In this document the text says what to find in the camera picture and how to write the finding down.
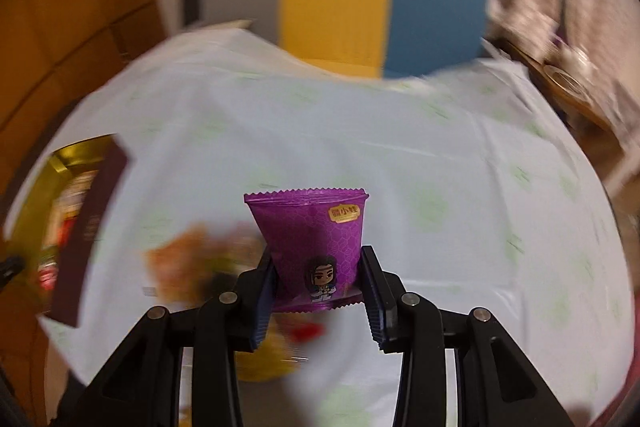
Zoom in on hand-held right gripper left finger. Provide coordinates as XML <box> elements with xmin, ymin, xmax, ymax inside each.
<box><xmin>57</xmin><ymin>254</ymin><xmax>275</xmax><ymax>427</ymax></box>

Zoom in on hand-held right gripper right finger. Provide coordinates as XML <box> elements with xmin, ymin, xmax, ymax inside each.
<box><xmin>360</xmin><ymin>246</ymin><xmax>576</xmax><ymax>427</ymax></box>

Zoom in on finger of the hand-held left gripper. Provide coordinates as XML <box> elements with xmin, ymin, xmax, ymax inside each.
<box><xmin>0</xmin><ymin>256</ymin><xmax>24</xmax><ymax>294</ymax></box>

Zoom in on purple snack packet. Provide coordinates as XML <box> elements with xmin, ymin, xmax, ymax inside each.
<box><xmin>244</xmin><ymin>188</ymin><xmax>370</xmax><ymax>313</ymax></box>

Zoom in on clear wafer packet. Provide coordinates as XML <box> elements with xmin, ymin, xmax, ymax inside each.
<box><xmin>145</xmin><ymin>222</ymin><xmax>221</xmax><ymax>303</ymax></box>

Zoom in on gold tin box maroon sides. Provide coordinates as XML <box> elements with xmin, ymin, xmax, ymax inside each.
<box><xmin>2</xmin><ymin>134</ymin><xmax>132</xmax><ymax>328</ymax></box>

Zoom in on wooden wardrobe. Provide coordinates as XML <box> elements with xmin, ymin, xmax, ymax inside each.
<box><xmin>0</xmin><ymin>0</ymin><xmax>171</xmax><ymax>168</ymax></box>

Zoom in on wooden side table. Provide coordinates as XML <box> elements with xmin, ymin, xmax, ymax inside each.
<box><xmin>492</xmin><ymin>37</ymin><xmax>631</xmax><ymax>188</ymax></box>

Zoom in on round tray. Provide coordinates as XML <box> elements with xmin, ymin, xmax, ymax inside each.
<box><xmin>542</xmin><ymin>64</ymin><xmax>596</xmax><ymax>95</ymax></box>

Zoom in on grey yellow blue chair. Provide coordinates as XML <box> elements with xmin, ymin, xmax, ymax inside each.
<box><xmin>197</xmin><ymin>0</ymin><xmax>493</xmax><ymax>80</ymax></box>

